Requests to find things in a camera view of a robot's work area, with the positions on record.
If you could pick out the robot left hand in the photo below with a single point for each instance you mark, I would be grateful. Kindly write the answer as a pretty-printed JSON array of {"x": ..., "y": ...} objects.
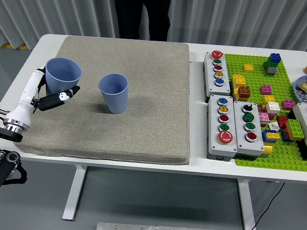
[{"x": 21, "y": 107}]

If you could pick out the blue ribbed cup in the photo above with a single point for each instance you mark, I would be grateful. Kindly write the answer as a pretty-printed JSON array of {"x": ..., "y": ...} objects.
[
  {"x": 116, "y": 100},
  {"x": 57, "y": 86}
]

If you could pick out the white table leg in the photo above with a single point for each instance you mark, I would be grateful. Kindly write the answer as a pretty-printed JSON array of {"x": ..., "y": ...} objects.
[
  {"x": 247, "y": 203},
  {"x": 74, "y": 191}
]

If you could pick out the grey-brown mat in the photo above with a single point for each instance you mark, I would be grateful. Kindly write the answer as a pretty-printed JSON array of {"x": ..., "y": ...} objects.
[{"x": 144, "y": 95}]

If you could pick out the person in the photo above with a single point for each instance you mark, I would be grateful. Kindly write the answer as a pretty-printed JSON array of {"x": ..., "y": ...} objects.
[{"x": 144, "y": 19}]

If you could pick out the large grey five-button box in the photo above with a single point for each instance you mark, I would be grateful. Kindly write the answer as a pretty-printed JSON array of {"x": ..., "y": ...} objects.
[{"x": 214, "y": 143}]

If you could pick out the small grey five-button box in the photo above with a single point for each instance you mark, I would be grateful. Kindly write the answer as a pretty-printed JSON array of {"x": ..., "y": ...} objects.
[{"x": 219, "y": 89}]

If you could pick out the grey four-button selector box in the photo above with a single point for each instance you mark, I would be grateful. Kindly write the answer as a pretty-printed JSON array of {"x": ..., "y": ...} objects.
[{"x": 242, "y": 143}]

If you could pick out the green studded baseplate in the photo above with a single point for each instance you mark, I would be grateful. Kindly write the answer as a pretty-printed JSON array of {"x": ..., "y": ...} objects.
[{"x": 254, "y": 79}]

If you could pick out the white pleated curtain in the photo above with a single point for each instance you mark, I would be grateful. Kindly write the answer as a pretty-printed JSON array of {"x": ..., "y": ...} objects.
[{"x": 239, "y": 19}]

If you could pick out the small brown toy brick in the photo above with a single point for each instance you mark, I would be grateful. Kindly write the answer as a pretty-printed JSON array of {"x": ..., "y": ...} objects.
[{"x": 260, "y": 108}]

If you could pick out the light pink toy brick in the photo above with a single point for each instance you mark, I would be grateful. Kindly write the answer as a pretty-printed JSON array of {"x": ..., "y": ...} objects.
[{"x": 263, "y": 118}]

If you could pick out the blue toy brick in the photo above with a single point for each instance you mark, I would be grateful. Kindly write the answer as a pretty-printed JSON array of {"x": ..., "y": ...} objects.
[
  {"x": 284, "y": 137},
  {"x": 275, "y": 58},
  {"x": 263, "y": 136}
]

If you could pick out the magenta toy brick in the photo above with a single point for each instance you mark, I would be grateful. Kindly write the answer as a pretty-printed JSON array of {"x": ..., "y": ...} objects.
[
  {"x": 266, "y": 89},
  {"x": 271, "y": 116},
  {"x": 287, "y": 105}
]

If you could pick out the yellow round toy brick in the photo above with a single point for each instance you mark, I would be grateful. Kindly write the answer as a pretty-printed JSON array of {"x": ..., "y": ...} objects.
[{"x": 267, "y": 150}]

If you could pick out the white toy brick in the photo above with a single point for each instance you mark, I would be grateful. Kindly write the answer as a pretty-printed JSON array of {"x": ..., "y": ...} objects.
[{"x": 273, "y": 107}]

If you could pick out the grey toy brick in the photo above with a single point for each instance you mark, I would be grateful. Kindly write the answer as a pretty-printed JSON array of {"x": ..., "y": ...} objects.
[{"x": 271, "y": 71}]

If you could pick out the white printed toy tile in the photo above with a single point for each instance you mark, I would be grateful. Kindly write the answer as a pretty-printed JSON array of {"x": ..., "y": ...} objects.
[{"x": 273, "y": 126}]

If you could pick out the red toy brick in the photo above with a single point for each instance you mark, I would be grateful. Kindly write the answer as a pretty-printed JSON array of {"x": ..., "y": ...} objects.
[{"x": 281, "y": 122}]

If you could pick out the large green toy brick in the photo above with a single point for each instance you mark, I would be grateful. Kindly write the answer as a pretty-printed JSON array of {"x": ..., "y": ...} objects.
[{"x": 295, "y": 128}]

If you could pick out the blue bowl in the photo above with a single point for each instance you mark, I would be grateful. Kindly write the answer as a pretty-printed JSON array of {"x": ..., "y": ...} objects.
[{"x": 295, "y": 89}]

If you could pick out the orange toy brick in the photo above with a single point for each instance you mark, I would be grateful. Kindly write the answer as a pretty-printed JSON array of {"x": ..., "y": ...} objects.
[{"x": 298, "y": 138}]

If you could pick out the white box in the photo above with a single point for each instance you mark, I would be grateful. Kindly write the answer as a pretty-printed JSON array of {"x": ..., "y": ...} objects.
[{"x": 302, "y": 115}]

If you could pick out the silver metal parts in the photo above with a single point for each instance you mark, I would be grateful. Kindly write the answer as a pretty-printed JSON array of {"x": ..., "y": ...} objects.
[{"x": 302, "y": 95}]

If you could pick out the brass fitting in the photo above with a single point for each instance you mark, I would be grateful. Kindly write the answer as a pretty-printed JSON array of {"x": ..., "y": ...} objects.
[{"x": 303, "y": 85}]

